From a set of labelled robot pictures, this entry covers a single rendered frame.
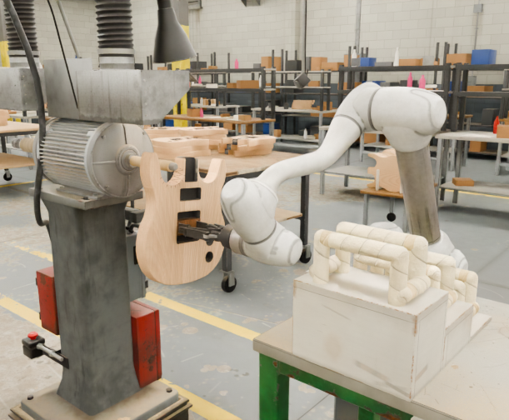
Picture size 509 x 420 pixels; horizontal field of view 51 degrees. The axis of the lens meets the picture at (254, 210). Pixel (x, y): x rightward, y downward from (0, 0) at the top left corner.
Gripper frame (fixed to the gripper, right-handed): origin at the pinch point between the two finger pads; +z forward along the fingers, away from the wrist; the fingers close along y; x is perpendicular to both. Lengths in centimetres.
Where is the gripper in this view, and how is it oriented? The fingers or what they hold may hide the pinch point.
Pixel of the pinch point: (189, 227)
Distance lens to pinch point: 170.4
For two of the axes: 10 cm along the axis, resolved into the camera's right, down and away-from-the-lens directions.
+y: 6.4, -0.7, 7.7
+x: 0.6, -9.9, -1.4
